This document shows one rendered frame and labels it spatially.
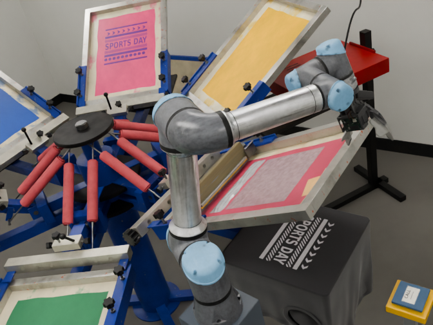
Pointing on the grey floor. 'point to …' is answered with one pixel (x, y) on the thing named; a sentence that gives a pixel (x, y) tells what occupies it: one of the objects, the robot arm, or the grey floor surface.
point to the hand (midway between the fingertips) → (370, 142)
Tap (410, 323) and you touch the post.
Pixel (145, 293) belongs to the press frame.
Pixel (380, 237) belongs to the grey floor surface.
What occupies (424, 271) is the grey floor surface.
